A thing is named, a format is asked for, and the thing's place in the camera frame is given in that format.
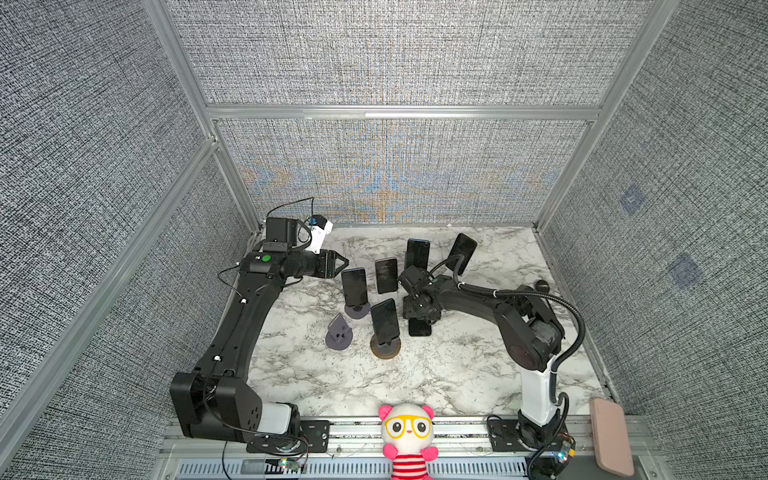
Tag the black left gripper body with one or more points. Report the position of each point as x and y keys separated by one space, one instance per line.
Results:
x=323 y=265

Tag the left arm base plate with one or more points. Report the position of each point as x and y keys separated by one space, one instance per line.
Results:
x=306 y=436

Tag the wooden round phone stand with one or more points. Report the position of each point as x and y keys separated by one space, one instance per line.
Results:
x=385 y=350

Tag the blue phone mid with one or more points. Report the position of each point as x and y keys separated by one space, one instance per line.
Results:
x=355 y=290

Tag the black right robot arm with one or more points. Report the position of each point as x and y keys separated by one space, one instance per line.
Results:
x=531 y=333

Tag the black phone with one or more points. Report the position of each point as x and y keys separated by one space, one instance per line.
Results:
x=461 y=253
x=385 y=321
x=417 y=253
x=419 y=328

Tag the purple stand mid left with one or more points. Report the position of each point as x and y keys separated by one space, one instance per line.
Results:
x=357 y=311

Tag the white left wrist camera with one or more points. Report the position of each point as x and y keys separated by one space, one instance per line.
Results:
x=320 y=228

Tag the black round puck with cable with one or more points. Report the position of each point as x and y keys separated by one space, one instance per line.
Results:
x=542 y=286

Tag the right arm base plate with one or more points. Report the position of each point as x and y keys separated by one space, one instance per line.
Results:
x=506 y=435

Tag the purple stand front left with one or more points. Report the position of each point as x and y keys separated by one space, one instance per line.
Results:
x=339 y=335

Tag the aluminium front rail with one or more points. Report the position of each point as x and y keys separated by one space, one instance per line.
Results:
x=355 y=452

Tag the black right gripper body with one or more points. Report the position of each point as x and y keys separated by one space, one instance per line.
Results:
x=412 y=310

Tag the pink white plush toy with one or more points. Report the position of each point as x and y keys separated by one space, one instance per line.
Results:
x=408 y=432

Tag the pink phone case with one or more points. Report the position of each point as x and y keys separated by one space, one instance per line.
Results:
x=611 y=438

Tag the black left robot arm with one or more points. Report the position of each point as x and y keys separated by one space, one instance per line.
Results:
x=213 y=401

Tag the purple phone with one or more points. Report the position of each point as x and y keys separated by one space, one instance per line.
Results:
x=386 y=274

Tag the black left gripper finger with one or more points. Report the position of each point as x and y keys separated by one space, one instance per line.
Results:
x=338 y=271
x=338 y=258

